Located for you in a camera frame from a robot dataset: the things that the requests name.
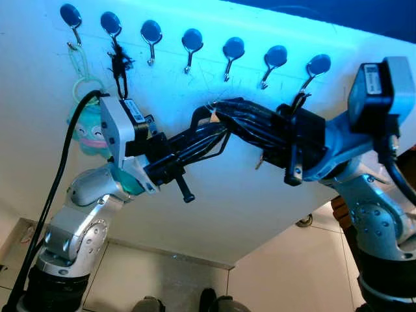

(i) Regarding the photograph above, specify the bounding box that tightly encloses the black lanyard with keys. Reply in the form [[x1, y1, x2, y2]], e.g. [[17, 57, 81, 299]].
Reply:
[[255, 88, 311, 171]]

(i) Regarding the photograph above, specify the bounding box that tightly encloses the white hook board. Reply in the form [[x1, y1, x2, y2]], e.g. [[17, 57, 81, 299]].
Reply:
[[0, 0, 416, 268]]

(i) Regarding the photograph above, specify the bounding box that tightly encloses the black tassel keychain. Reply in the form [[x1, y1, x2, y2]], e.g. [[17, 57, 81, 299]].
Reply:
[[107, 42, 135, 99]]

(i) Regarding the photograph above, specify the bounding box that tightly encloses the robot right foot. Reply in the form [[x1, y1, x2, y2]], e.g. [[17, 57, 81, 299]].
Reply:
[[198, 288, 251, 312]]

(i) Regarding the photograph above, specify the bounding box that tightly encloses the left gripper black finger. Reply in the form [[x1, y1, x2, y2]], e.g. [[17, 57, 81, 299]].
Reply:
[[170, 109, 225, 149], [172, 127, 229, 163]]

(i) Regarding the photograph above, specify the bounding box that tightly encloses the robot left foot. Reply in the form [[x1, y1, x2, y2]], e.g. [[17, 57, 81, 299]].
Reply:
[[130, 296, 166, 312]]

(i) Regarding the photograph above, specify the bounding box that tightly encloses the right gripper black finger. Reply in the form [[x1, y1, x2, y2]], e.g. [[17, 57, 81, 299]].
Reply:
[[218, 99, 280, 127], [216, 114, 277, 151]]

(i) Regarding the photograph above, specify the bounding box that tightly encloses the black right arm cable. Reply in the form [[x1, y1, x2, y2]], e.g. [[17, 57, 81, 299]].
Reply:
[[380, 133, 416, 205]]

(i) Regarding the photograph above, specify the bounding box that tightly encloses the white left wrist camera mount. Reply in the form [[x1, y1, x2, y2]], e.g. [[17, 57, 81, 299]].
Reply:
[[99, 94, 160, 196]]

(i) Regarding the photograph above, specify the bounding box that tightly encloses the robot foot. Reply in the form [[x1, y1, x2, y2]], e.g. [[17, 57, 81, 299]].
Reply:
[[198, 288, 251, 312], [130, 296, 166, 312]]

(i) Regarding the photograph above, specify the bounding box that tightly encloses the green ring plush keychain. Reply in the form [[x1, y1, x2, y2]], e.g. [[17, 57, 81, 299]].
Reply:
[[65, 40, 112, 160]]

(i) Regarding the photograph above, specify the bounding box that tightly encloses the small board caster wheel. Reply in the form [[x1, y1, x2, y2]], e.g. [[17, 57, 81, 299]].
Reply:
[[294, 213, 314, 228]]

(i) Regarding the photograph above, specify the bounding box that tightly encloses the blue metal wall hook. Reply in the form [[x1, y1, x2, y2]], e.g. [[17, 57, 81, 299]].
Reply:
[[300, 53, 332, 95], [222, 36, 246, 83], [100, 11, 123, 49], [60, 3, 83, 49], [181, 28, 204, 74], [260, 45, 288, 90], [140, 19, 163, 67]]

